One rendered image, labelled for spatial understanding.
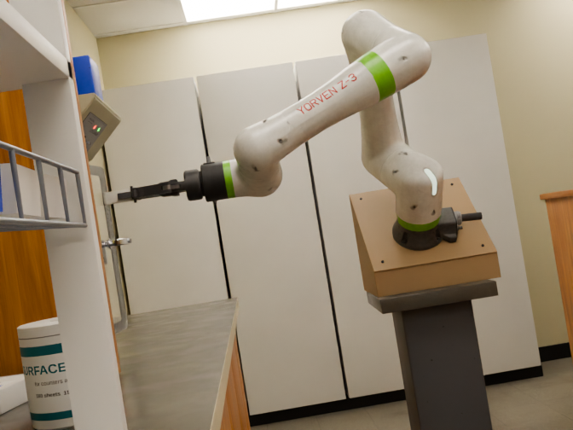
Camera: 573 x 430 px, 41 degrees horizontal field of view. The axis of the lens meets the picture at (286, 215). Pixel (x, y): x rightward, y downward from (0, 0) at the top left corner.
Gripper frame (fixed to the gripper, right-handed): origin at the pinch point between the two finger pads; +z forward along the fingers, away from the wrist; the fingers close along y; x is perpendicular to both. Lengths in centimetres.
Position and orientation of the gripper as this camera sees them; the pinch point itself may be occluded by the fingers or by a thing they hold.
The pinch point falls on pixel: (118, 196)
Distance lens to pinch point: 188.2
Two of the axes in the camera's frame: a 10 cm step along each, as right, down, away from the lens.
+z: -9.9, 1.6, -0.5
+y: 0.5, -0.3, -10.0
